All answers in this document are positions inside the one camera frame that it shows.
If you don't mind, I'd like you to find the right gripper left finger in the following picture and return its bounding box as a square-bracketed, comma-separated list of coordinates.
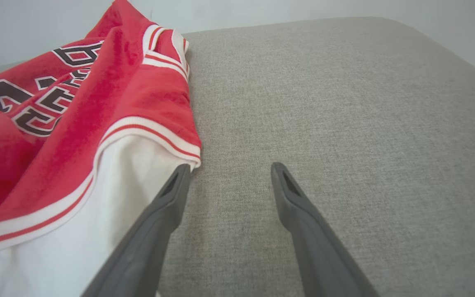
[81, 163, 192, 297]

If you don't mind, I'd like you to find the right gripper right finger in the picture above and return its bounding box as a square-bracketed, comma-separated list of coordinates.
[270, 162, 381, 297]

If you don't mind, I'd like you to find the red white basketball jersey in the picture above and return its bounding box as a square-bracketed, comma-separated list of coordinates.
[0, 0, 202, 297]

